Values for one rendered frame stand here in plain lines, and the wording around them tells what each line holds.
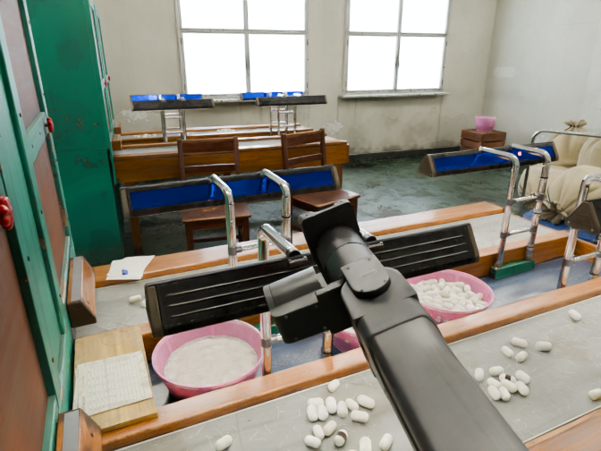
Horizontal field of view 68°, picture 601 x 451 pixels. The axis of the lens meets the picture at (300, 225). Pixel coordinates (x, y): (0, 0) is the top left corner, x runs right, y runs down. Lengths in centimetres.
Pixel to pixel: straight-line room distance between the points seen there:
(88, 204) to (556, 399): 301
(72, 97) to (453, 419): 316
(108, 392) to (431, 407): 82
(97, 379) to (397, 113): 606
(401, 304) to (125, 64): 538
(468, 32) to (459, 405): 711
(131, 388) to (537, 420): 83
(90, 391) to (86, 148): 245
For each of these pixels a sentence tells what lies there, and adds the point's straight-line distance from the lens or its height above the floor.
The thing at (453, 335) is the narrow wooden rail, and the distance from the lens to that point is 122.
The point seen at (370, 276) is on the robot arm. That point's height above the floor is 124.
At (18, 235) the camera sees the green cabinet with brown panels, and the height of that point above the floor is 117.
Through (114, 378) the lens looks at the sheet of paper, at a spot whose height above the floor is 78.
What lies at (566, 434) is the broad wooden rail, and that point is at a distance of 104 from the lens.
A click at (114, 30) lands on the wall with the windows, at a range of 565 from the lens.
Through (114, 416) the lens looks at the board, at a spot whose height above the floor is 78.
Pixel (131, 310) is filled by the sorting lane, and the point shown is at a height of 74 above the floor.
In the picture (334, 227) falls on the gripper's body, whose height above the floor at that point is 123.
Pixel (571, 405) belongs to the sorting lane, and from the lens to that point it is 115.
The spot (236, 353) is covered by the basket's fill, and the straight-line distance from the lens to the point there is 115.
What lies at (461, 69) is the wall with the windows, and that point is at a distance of 730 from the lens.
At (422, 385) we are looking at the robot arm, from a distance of 32.
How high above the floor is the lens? 142
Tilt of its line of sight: 21 degrees down
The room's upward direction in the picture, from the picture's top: straight up
